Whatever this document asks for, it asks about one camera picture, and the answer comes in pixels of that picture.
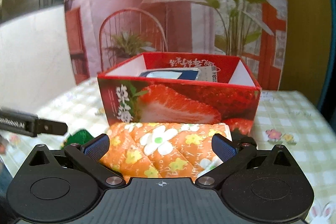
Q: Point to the orange floral fabric bundle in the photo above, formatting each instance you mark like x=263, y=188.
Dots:
x=162, y=150

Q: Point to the printed room scene backdrop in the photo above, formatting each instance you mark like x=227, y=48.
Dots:
x=103, y=33

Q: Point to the navy cloth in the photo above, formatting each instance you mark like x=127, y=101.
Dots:
x=172, y=73

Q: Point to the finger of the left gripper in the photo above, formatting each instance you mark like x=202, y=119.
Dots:
x=45, y=126

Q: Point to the red strawberry cardboard box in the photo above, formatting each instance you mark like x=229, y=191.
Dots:
x=226, y=91

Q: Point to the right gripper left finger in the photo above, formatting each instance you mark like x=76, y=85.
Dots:
x=96, y=148

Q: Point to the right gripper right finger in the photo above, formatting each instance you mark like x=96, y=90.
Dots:
x=223, y=147

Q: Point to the green zongzi plush with tassel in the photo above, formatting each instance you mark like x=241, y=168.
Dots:
x=81, y=137

